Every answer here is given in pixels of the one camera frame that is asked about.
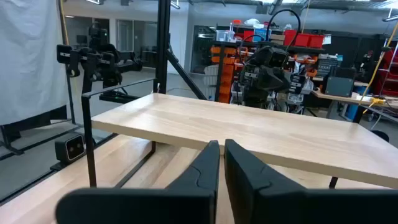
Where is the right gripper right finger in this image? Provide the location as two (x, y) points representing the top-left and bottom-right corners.
(223, 138), (398, 224)

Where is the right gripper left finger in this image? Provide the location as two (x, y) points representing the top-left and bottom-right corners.
(55, 139), (221, 224)

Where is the orange parts bin rack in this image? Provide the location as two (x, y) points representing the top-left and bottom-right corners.
(210, 45), (246, 104)

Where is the blue storage box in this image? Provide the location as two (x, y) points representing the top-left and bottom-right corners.
(253, 27), (272, 42)

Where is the clear plastic container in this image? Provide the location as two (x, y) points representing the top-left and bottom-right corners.
(216, 29), (236, 43)

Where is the black storage shelf unit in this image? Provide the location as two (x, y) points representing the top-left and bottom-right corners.
(191, 24), (326, 103)

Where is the grey equipment case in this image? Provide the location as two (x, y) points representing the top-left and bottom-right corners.
(325, 76), (355, 98)

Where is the wooden workbench desk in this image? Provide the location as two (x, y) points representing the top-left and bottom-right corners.
(312, 89), (398, 110)

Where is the red shelving unit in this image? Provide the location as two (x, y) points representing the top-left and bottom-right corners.
(377, 46), (398, 97)

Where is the background black robot rig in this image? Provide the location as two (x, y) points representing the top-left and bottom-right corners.
(56, 21), (144, 105)

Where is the white curtain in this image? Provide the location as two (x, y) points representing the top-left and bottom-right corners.
(0, 0), (70, 126)

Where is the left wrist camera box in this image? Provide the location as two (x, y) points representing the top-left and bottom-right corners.
(254, 45), (290, 68)

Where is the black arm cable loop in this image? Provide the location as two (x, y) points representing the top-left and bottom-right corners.
(266, 8), (302, 52)

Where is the black aluminium rig frame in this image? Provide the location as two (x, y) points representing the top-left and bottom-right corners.
(0, 0), (208, 206)

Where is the black table-level camera box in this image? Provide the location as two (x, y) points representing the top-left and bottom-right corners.
(54, 132), (86, 166)

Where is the yellow hanging cable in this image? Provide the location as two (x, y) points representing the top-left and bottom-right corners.
(60, 0), (70, 46)
(359, 21), (398, 114)

